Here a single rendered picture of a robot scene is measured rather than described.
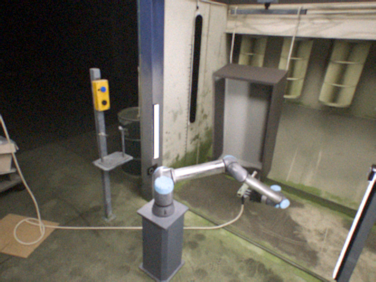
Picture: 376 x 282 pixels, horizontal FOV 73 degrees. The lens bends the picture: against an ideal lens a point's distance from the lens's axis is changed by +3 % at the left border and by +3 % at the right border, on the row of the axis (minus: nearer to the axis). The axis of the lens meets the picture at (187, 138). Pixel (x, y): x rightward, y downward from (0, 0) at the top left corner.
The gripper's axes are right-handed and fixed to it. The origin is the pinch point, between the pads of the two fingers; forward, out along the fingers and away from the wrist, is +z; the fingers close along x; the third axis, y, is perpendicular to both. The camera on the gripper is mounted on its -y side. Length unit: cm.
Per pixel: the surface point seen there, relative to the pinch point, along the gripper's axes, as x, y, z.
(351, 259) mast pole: -68, -26, -89
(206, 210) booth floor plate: 0, 44, 43
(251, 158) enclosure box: 58, -8, 11
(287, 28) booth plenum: 122, -151, 2
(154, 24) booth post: -13, -159, 89
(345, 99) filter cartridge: 121, -74, -71
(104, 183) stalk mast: -71, -10, 125
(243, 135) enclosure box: 53, -38, 21
